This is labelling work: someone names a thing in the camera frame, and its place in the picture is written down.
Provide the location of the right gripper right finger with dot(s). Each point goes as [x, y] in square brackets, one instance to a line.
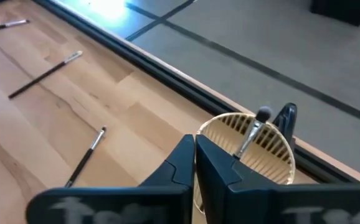
[220, 186]

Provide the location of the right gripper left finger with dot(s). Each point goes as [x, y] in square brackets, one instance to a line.
[173, 177]

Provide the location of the black table clamp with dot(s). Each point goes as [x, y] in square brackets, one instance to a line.
[287, 119]

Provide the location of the black floor box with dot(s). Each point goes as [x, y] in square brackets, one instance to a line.
[339, 9]

